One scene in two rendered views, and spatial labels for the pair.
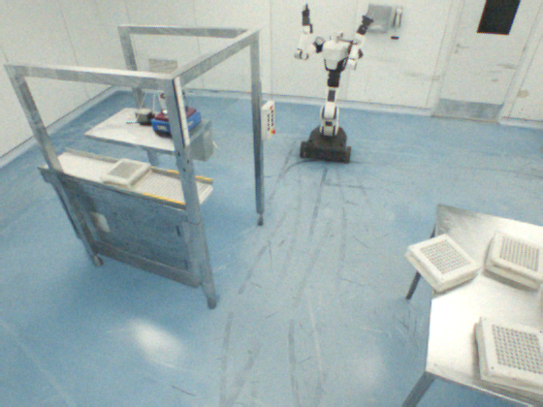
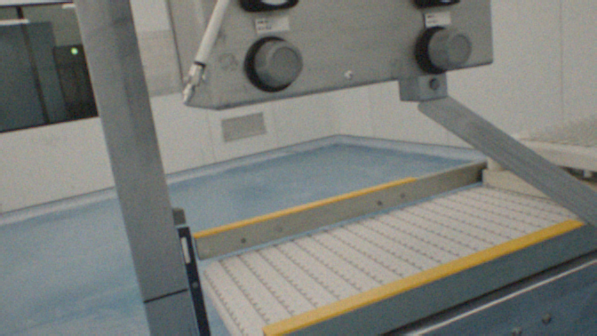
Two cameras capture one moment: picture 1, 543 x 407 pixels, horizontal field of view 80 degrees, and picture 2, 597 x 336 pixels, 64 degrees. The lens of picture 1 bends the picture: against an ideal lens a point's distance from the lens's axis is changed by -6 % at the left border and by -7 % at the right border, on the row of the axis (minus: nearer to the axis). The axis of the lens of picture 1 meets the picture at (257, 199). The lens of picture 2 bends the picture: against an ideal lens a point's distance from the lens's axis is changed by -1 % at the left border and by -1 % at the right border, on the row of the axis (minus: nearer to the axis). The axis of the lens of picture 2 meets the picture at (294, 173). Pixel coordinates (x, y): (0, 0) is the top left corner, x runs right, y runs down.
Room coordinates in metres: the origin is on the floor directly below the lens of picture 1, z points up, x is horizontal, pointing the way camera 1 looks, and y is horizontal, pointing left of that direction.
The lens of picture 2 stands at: (2.08, 0.08, 1.12)
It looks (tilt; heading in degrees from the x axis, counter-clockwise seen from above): 13 degrees down; 135
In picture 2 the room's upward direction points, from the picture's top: 8 degrees counter-clockwise
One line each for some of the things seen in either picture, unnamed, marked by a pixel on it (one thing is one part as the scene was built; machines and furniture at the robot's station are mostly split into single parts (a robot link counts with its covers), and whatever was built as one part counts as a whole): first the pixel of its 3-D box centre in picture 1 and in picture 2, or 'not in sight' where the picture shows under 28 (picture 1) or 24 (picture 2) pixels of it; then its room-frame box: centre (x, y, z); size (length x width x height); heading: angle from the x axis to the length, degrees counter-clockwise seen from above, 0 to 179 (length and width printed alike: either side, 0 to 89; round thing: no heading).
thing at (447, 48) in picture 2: not in sight; (446, 42); (1.92, 0.40, 1.12); 0.03 x 0.03 x 0.04; 66
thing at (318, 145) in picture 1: (328, 135); not in sight; (3.72, -0.89, 0.19); 0.64 x 0.52 x 0.33; 163
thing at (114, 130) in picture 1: (147, 129); not in sight; (1.80, 0.61, 1.31); 0.62 x 0.38 x 0.04; 66
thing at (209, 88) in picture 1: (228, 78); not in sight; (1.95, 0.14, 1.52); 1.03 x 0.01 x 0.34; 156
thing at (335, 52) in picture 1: (337, 54); not in sight; (3.79, -0.92, 1.14); 0.34 x 0.30 x 0.36; 50
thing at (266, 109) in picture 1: (268, 120); not in sight; (2.43, -0.10, 1.03); 0.17 x 0.06 x 0.26; 156
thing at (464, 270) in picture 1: (443, 258); not in sight; (1.07, -0.89, 0.94); 0.25 x 0.24 x 0.02; 108
